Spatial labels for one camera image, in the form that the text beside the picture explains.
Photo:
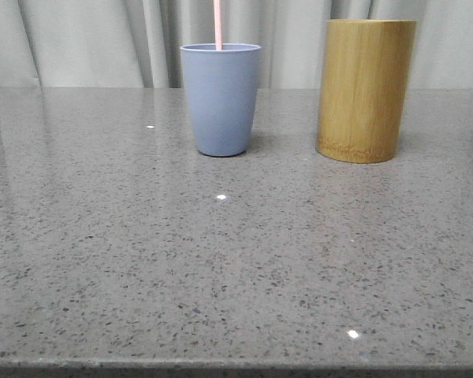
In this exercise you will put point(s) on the grey-white curtain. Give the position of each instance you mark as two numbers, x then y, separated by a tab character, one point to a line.
137	43

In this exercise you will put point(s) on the blue plastic cup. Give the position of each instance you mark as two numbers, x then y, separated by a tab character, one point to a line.
221	89

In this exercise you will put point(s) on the bamboo cylinder holder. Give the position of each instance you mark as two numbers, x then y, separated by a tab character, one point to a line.
364	81

